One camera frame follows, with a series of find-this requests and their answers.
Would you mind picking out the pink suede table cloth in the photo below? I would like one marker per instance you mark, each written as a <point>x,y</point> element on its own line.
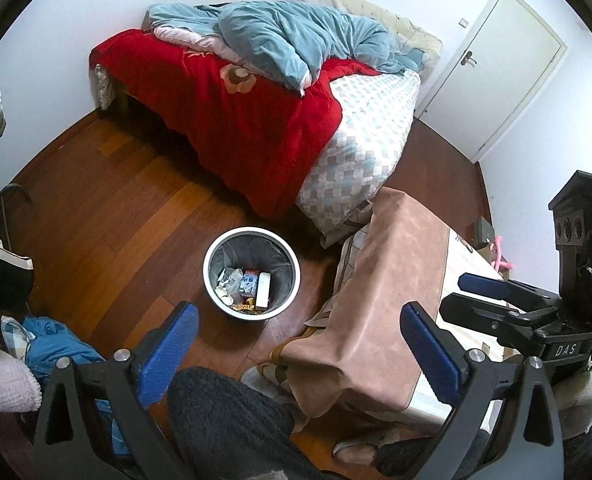
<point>390,300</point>

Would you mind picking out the beige slipper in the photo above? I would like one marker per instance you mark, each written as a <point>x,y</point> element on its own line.
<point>266,385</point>
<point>355,452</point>

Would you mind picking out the white rimmed trash bin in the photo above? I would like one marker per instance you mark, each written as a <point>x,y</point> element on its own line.
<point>271,250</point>

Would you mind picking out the person's left leg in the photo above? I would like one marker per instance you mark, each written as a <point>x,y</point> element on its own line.
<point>226,430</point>

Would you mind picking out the dark box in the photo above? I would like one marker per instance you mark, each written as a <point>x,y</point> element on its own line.
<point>484,232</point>

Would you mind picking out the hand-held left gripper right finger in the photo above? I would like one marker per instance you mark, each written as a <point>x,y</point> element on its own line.
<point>430,355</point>

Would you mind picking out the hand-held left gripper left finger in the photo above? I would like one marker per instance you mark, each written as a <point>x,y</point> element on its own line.
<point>171,355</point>

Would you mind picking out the white wall switch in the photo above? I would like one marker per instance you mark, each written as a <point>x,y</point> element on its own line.
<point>463,22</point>

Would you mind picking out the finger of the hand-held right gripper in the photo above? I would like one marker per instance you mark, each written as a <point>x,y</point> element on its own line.
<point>490,320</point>
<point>500,291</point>

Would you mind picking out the black chair frame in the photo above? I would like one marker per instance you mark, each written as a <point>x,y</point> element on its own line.
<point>6,195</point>

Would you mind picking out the black and white bag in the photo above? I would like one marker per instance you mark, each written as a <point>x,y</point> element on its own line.
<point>1,275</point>

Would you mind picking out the checked bed sheet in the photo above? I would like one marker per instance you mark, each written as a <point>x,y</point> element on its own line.
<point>360,150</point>

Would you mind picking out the checked cloth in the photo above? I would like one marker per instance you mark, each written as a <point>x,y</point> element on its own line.
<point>16,335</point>

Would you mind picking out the blue cloth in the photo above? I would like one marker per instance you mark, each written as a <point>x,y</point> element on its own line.
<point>61,345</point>

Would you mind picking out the pink plastic object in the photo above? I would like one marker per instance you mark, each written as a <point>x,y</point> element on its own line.
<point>500,255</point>

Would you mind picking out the cream pillow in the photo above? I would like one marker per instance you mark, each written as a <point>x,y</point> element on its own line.
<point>375,10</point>

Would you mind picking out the blue quilt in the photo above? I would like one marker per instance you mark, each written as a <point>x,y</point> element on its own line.
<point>286,35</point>

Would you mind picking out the white door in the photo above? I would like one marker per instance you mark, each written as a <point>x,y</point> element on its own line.
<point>495,75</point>

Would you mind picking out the pink fluffy cloth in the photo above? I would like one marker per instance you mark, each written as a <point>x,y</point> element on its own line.
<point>3,375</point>

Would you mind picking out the red fleece blanket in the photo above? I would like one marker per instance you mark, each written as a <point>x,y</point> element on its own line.
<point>216,125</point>

